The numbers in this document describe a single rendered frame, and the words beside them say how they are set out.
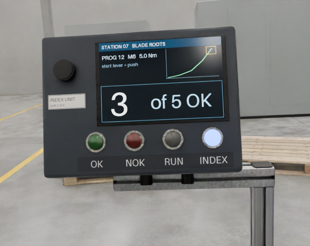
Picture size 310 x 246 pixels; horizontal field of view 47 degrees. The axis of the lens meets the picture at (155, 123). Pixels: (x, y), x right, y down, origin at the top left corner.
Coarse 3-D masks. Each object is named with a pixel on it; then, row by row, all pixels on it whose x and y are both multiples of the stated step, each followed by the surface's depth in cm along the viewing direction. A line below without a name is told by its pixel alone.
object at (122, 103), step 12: (120, 84) 47; (132, 84) 47; (108, 96) 47; (120, 96) 47; (132, 96) 47; (108, 108) 47; (120, 108) 47; (132, 108) 46; (108, 120) 47; (120, 120) 46; (132, 120) 46
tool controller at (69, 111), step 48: (48, 48) 48; (96, 48) 47; (144, 48) 47; (192, 48) 46; (48, 96) 48; (96, 96) 47; (144, 96) 46; (192, 96) 46; (48, 144) 47; (144, 144) 46; (192, 144) 46; (240, 144) 45
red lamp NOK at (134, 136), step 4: (128, 132) 46; (132, 132) 46; (136, 132) 46; (140, 132) 46; (128, 136) 46; (132, 136) 45; (136, 136) 45; (140, 136) 46; (124, 140) 46; (128, 140) 46; (132, 140) 45; (136, 140) 45; (140, 140) 46; (144, 140) 46; (128, 144) 46; (132, 144) 45; (136, 144) 45; (140, 144) 46; (128, 148) 46; (132, 148) 46; (136, 148) 46; (140, 148) 46
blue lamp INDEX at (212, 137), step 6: (204, 132) 45; (210, 132) 45; (216, 132) 45; (204, 138) 45; (210, 138) 45; (216, 138) 45; (222, 138) 45; (204, 144) 46; (210, 144) 45; (216, 144) 45
